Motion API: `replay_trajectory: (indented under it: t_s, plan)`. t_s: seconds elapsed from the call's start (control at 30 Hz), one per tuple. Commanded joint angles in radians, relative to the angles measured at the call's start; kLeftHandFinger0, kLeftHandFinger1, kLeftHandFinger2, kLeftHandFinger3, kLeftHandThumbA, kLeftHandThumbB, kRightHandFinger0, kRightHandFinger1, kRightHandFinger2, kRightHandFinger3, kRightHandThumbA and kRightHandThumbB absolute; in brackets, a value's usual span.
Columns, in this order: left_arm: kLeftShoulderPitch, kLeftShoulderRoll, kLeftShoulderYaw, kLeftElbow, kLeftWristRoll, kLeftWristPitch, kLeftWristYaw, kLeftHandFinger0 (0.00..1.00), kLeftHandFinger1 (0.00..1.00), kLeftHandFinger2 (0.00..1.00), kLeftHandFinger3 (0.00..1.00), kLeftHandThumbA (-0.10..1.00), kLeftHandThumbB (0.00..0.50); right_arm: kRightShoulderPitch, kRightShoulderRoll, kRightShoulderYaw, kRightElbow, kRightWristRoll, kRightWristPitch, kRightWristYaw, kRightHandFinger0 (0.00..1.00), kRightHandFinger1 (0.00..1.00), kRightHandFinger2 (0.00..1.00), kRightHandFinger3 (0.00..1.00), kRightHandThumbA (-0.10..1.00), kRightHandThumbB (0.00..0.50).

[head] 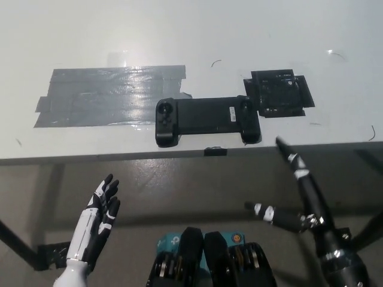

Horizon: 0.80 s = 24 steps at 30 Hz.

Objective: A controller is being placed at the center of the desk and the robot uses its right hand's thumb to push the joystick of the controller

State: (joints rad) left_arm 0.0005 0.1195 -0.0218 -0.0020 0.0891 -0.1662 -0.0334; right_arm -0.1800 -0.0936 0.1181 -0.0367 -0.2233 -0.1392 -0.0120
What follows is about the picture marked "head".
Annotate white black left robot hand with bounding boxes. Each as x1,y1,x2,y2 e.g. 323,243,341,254
66,173,121,267

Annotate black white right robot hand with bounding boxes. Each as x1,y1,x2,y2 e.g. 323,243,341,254
244,136,373,287

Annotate black teal robot torso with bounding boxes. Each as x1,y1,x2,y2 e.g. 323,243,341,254
145,227,278,287

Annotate black game controller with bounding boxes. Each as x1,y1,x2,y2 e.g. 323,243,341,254
154,94,262,148

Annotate black table leg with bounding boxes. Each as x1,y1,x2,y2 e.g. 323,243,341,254
352,205,383,251
0,219,40,271

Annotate small black tape strip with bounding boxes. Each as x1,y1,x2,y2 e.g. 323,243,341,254
204,146,229,158

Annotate black tape square patch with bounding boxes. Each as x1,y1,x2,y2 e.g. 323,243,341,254
242,68,316,118

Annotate grey duct tape patch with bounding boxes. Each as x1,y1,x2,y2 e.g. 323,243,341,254
33,65,194,130

